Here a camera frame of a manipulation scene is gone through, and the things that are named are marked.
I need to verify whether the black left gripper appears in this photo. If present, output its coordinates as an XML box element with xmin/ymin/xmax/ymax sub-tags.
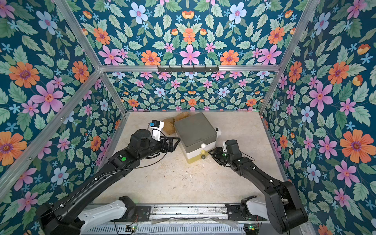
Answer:
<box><xmin>136</xmin><ymin>136</ymin><xmax>180</xmax><ymax>162</ymax></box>

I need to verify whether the yellow bottom drawer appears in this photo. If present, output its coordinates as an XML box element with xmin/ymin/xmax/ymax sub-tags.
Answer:
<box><xmin>186</xmin><ymin>151</ymin><xmax>209</xmax><ymax>164</ymax></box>

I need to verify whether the white drawer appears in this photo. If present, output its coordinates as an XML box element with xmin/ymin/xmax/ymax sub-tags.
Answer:
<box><xmin>186</xmin><ymin>145</ymin><xmax>215</xmax><ymax>160</ymax></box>

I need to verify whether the grey three-drawer cabinet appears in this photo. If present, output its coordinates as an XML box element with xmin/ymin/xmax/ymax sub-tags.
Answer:
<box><xmin>174</xmin><ymin>113</ymin><xmax>218</xmax><ymax>158</ymax></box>

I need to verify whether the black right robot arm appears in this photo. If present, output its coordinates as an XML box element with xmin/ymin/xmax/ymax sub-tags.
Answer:
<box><xmin>209</xmin><ymin>140</ymin><xmax>308</xmax><ymax>234</ymax></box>

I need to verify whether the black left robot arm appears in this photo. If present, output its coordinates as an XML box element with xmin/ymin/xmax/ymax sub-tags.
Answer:
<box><xmin>37</xmin><ymin>129</ymin><xmax>181</xmax><ymax>235</ymax></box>

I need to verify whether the brown plush teddy bear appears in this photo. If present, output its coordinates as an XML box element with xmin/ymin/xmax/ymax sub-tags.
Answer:
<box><xmin>162</xmin><ymin>112</ymin><xmax>190</xmax><ymax>135</ymax></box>

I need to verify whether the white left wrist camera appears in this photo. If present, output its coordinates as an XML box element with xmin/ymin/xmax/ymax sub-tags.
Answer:
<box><xmin>149</xmin><ymin>120</ymin><xmax>164</xmax><ymax>142</ymax></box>

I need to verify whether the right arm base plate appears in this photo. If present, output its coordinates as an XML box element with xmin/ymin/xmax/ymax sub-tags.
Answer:
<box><xmin>225</xmin><ymin>196</ymin><xmax>268</xmax><ymax>222</ymax></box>

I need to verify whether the aluminium front rail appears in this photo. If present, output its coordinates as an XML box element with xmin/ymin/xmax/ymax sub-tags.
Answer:
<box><xmin>83</xmin><ymin>203</ymin><xmax>277</xmax><ymax>235</ymax></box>

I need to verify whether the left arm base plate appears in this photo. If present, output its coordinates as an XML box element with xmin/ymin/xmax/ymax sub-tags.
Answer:
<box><xmin>110</xmin><ymin>196</ymin><xmax>151</xmax><ymax>223</ymax></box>

